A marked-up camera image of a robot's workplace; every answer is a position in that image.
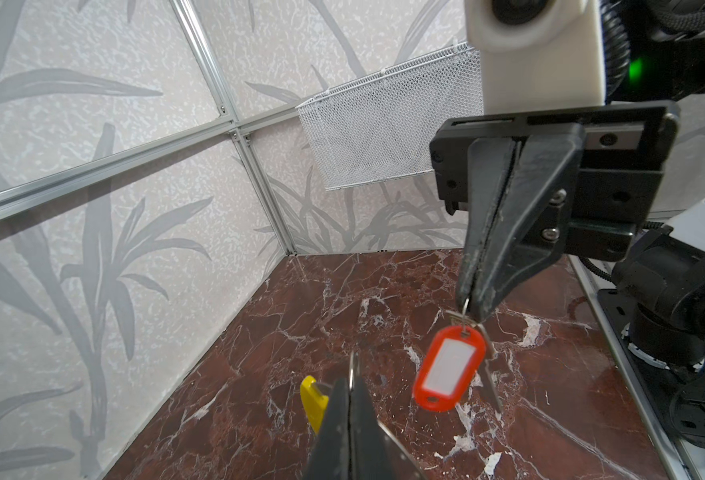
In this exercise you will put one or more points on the keyring with yellow tag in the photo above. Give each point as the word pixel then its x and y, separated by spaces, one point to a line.
pixel 315 397

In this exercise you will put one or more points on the white wire mesh basket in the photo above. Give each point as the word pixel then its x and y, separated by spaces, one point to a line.
pixel 379 127

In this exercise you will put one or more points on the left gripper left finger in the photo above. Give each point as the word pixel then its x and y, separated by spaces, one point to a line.
pixel 331 456

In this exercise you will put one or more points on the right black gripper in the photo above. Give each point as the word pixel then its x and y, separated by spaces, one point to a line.
pixel 538 185

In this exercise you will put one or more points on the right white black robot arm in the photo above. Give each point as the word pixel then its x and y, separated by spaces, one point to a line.
pixel 655 51

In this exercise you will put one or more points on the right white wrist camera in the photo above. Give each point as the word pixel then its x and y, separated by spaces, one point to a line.
pixel 537 55

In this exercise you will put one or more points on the red key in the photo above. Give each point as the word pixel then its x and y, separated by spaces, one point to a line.
pixel 457 354

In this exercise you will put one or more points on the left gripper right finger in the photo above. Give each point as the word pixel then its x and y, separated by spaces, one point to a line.
pixel 375 453

